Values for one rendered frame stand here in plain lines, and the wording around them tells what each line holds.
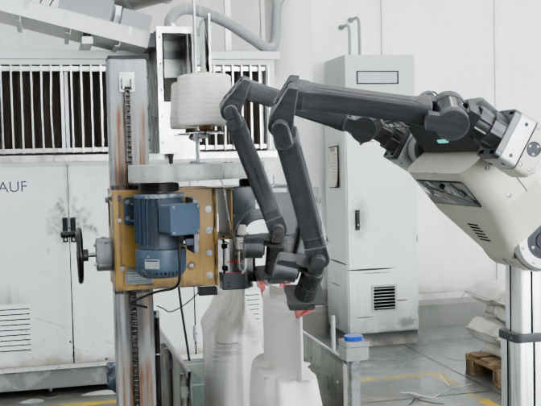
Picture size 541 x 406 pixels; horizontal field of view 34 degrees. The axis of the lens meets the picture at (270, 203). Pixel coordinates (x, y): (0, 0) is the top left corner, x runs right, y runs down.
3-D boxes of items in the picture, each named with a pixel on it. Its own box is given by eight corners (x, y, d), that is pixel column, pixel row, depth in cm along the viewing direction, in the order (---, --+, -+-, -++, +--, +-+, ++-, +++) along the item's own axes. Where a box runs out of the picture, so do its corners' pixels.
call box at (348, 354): (369, 359, 284) (369, 341, 284) (345, 362, 282) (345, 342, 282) (361, 354, 292) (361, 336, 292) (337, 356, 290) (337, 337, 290)
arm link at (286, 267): (327, 258, 221) (327, 239, 228) (281, 249, 220) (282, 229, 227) (315, 296, 227) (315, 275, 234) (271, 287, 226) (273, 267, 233)
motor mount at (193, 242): (203, 253, 263) (201, 198, 262) (181, 254, 262) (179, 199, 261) (188, 244, 291) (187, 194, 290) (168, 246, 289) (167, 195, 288)
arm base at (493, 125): (503, 113, 210) (481, 159, 209) (476, 97, 208) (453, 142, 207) (522, 112, 201) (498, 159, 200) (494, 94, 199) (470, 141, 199)
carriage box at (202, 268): (219, 286, 284) (216, 187, 283) (112, 292, 276) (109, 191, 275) (206, 276, 308) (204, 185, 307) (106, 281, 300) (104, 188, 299)
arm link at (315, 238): (290, 120, 200) (291, 99, 209) (265, 125, 201) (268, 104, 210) (332, 271, 222) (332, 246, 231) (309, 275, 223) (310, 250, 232)
